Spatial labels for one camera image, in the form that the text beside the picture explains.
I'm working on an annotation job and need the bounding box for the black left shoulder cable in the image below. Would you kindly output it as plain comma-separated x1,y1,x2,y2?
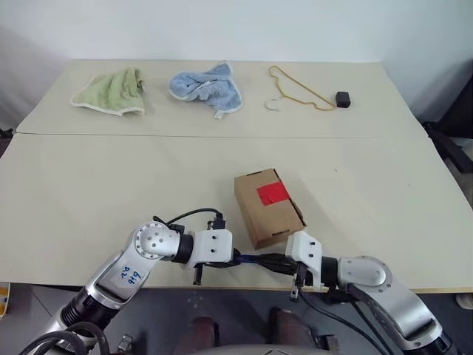
33,320,110,355

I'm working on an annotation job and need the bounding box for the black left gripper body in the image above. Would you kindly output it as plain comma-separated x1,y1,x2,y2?
193,214,237,285

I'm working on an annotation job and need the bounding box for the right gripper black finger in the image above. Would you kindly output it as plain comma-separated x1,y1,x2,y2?
255,253,296,266
260,263,296,275

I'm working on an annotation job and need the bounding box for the brown cardboard box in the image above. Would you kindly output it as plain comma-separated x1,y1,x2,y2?
234,168,307,249

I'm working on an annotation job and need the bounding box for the small metal bracket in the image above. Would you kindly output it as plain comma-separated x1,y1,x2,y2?
118,334,135,355
313,332,339,355

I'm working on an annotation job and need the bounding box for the small black box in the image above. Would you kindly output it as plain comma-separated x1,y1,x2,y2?
334,90,352,109

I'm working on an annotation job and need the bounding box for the black chair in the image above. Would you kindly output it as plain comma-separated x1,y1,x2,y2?
423,61,473,173

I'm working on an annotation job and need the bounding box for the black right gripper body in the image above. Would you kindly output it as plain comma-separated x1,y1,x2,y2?
290,259,307,301

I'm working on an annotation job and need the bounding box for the red tape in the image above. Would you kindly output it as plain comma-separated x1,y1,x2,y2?
256,181,291,206

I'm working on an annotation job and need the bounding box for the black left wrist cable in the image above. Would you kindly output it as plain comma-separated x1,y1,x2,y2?
152,209,222,232

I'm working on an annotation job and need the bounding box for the green towel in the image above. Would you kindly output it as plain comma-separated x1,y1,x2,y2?
69,66,147,118

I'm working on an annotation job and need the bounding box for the grey rounded robot torso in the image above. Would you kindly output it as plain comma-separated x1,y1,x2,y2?
201,344,285,355

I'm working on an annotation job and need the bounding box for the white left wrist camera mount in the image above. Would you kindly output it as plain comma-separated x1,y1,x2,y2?
190,229,234,268

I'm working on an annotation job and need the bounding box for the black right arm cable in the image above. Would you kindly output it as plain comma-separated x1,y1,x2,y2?
295,286,392,355

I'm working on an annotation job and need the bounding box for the yellow and white object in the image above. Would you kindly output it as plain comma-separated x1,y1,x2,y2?
0,283,10,317

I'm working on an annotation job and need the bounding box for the dark reddish rounded shape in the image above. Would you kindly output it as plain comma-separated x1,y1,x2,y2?
268,307,315,355
190,316,220,348

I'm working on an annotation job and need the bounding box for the light blue towel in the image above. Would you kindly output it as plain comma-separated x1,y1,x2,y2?
169,61,245,120

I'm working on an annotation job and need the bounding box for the yellow wire hanger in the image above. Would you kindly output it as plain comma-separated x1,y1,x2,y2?
264,65,338,112

